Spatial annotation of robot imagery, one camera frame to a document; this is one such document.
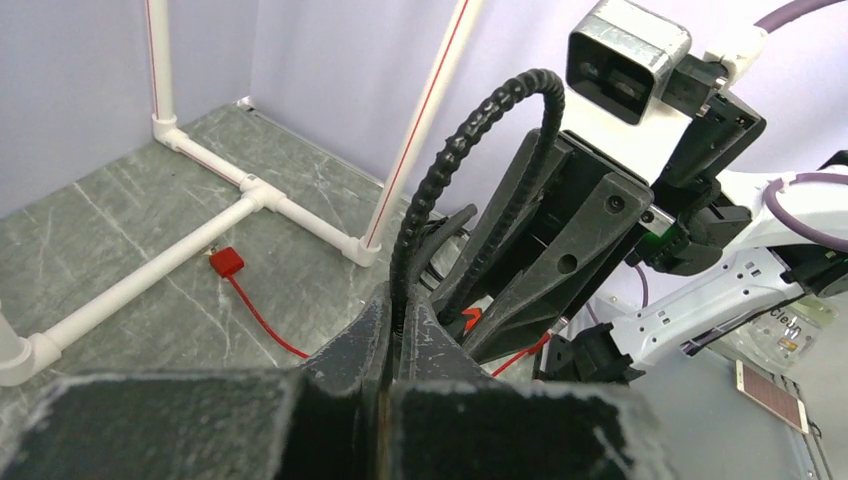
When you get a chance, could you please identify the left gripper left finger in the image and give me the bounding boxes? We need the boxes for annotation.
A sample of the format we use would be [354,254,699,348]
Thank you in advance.
[1,284,391,479]

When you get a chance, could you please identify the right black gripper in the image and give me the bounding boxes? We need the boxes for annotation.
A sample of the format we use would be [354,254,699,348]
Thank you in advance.
[431,129,675,363]

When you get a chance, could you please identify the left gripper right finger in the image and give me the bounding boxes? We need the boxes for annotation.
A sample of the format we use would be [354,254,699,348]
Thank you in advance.
[392,289,676,479]

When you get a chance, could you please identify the black cable lock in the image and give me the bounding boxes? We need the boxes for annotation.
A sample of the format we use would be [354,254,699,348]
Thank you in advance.
[388,68,567,346]

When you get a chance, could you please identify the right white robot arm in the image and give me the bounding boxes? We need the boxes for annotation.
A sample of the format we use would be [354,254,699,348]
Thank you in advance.
[449,91,847,384]

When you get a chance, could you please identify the smartphone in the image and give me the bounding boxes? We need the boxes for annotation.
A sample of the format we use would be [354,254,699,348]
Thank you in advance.
[735,360,810,434]

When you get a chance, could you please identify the red handled tool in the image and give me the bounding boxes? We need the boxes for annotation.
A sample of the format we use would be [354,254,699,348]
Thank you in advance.
[462,307,483,333]

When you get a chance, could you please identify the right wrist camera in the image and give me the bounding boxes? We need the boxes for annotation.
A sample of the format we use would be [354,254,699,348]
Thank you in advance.
[566,1,692,125]

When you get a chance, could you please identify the red cable lock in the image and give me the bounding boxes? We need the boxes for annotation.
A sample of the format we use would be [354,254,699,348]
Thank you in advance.
[209,247,555,377]

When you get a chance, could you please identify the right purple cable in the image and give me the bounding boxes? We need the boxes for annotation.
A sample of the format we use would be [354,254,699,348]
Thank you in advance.
[755,0,848,254]

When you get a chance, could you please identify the white PVC pipe frame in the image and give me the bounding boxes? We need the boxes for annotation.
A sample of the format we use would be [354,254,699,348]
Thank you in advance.
[0,0,488,389]

